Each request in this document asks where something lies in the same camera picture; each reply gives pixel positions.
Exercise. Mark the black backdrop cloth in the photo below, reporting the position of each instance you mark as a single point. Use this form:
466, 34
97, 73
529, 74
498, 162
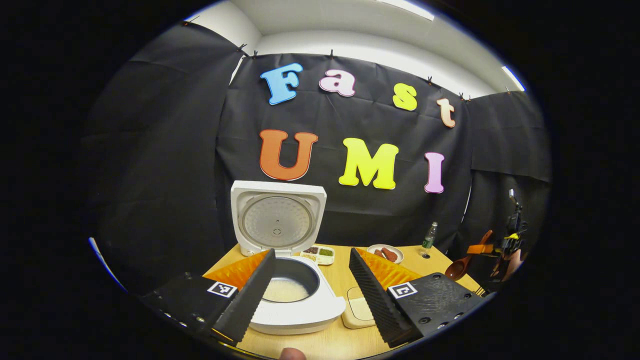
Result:
175, 150

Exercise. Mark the white round plate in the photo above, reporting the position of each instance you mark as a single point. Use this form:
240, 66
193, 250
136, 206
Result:
400, 252

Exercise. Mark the divided seasoning dish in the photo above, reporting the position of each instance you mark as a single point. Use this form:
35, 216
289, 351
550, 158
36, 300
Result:
320, 254

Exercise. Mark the white rice cooker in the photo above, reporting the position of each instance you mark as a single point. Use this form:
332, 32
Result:
277, 192

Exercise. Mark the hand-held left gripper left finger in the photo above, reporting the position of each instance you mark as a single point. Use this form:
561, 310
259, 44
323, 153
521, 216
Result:
247, 300

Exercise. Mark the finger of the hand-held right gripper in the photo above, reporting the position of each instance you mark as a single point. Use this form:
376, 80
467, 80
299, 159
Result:
482, 248

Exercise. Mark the green plastic bottle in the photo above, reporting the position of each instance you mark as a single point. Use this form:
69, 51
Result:
429, 240

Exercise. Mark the brown wooden spoon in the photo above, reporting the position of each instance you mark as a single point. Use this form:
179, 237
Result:
457, 269

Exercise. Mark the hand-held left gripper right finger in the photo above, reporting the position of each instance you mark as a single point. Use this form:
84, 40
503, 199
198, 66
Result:
377, 300

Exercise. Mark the brown meat piece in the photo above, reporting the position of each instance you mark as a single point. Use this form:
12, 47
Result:
390, 255
378, 253

